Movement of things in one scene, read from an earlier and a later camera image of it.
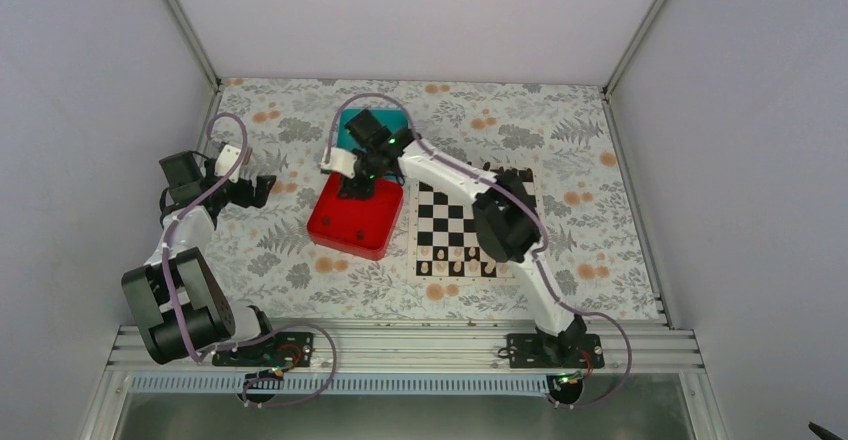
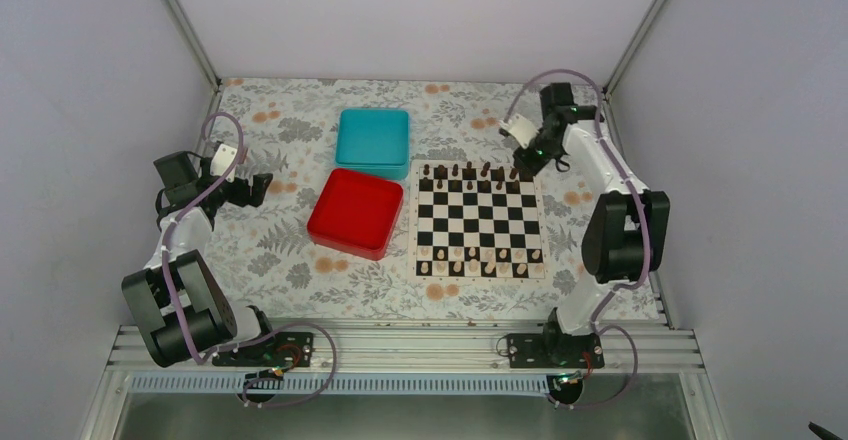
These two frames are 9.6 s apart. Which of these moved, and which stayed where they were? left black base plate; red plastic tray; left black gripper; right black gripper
Moved: right black gripper
Stayed: left black base plate; left black gripper; red plastic tray
